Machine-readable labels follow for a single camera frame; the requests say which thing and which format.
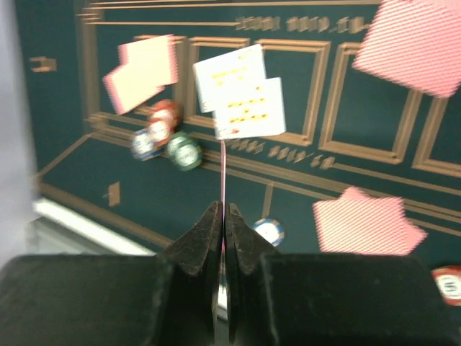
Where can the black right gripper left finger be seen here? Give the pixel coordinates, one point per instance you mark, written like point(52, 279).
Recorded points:
point(84, 299)

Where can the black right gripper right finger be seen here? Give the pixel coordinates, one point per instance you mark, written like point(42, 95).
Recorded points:
point(328, 299)

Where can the blue poker chip stack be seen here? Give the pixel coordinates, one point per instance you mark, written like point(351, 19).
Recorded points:
point(271, 230)

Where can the green chips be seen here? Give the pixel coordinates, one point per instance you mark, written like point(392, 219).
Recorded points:
point(184, 151)

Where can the blue chips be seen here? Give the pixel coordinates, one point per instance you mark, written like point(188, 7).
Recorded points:
point(143, 147)

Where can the red face-down card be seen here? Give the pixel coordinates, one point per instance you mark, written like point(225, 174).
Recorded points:
point(223, 158)

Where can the red chips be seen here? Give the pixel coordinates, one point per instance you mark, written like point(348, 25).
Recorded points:
point(163, 120)
point(448, 281)

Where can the face-up community card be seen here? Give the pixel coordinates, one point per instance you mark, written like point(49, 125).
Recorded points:
point(249, 111)
point(220, 73)

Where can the green poker table mat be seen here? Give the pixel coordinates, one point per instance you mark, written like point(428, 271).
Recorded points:
point(344, 127)

